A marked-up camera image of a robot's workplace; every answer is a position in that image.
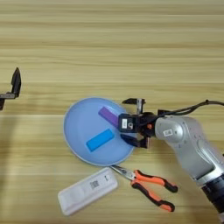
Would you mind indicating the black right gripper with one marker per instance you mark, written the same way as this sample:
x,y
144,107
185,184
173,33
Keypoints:
x,y
147,125

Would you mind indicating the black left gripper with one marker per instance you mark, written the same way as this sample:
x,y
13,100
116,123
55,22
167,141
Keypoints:
x,y
5,96

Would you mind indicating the white rectangular plastic case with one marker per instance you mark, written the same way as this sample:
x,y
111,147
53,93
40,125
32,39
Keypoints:
x,y
84,192

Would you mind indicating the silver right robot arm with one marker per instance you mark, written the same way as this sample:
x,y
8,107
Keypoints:
x,y
186,145

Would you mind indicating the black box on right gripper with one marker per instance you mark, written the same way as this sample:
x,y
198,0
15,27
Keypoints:
x,y
127,124

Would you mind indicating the purple rectangular block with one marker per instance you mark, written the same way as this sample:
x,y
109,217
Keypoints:
x,y
109,116

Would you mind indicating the blue rectangular block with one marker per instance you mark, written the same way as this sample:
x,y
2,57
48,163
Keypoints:
x,y
100,140

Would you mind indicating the light blue round plate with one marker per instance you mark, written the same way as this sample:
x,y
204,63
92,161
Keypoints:
x,y
81,131

